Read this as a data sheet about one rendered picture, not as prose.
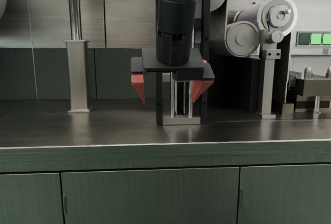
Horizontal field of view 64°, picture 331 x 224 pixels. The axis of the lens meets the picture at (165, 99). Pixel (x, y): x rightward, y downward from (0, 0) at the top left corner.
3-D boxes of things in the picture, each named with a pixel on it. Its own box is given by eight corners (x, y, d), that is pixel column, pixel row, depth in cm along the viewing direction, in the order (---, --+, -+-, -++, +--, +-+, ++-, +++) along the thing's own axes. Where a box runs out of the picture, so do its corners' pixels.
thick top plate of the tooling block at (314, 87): (302, 96, 96) (304, 80, 95) (257, 82, 135) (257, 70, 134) (345, 96, 97) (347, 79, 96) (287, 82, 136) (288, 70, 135)
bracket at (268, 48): (262, 118, 93) (268, 28, 87) (254, 114, 99) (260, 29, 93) (276, 118, 93) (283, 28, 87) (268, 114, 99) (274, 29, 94)
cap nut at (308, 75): (305, 79, 96) (307, 67, 95) (300, 78, 100) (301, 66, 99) (315, 79, 96) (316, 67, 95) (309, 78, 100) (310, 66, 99)
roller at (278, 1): (260, 33, 93) (263, -2, 91) (236, 36, 119) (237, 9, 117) (292, 33, 94) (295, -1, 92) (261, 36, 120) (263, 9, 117)
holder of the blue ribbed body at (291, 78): (288, 89, 100) (289, 76, 99) (262, 81, 122) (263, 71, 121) (296, 89, 100) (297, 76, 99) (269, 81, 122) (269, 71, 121)
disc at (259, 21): (255, 38, 94) (258, -7, 91) (254, 38, 95) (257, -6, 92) (295, 38, 95) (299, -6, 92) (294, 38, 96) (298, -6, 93)
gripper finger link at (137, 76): (131, 91, 54) (130, 49, 48) (167, 90, 54) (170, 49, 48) (132, 114, 48) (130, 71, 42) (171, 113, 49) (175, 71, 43)
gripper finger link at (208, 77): (166, 90, 54) (169, 49, 48) (200, 89, 55) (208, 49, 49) (170, 113, 49) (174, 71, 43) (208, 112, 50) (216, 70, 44)
